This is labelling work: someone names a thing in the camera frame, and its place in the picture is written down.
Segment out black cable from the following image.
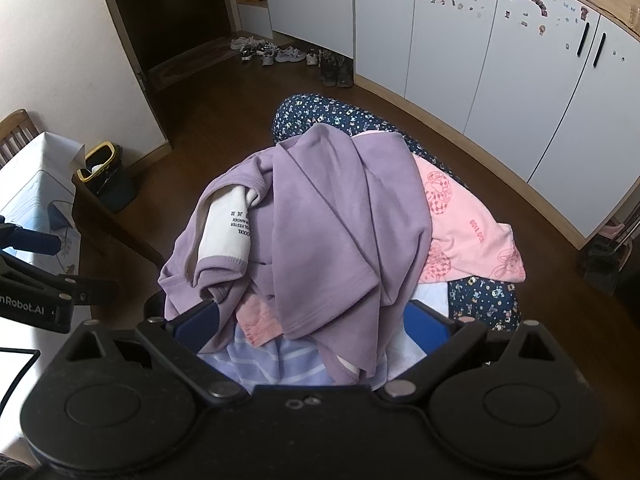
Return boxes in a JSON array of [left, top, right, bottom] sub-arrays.
[[0, 346, 42, 406]]

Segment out blue striped garment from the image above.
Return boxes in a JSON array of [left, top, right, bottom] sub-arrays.
[[198, 324, 388, 392]]

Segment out navy floral garment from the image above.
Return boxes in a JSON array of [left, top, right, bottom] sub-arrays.
[[271, 93, 521, 330]]

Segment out blue mountain table mat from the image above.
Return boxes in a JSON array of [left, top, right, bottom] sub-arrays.
[[1, 132, 85, 275]]

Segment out white cabinet row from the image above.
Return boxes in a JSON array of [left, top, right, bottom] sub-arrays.
[[268, 0, 639, 247]]

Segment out purple long-sleeve shirt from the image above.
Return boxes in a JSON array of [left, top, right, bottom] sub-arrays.
[[158, 124, 432, 385]]

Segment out dark boots pair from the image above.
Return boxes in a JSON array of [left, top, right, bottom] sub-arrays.
[[319, 50, 354, 89]]

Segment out dark trash bin yellow rim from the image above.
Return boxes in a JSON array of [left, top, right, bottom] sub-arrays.
[[76, 141, 138, 214]]

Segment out wooden chair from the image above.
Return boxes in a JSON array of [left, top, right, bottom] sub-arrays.
[[0, 108, 40, 168]]

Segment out white sneaker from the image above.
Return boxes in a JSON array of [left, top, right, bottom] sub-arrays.
[[274, 47, 306, 63]]

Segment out pink printed garment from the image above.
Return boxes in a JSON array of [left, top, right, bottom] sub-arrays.
[[414, 156, 526, 284]]

